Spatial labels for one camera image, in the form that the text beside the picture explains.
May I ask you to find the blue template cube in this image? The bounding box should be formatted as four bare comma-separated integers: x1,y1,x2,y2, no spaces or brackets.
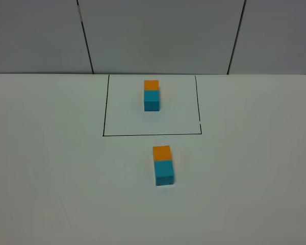
144,90,160,111

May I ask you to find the orange template cube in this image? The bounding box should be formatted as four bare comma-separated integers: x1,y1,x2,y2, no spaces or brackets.
144,80,160,91

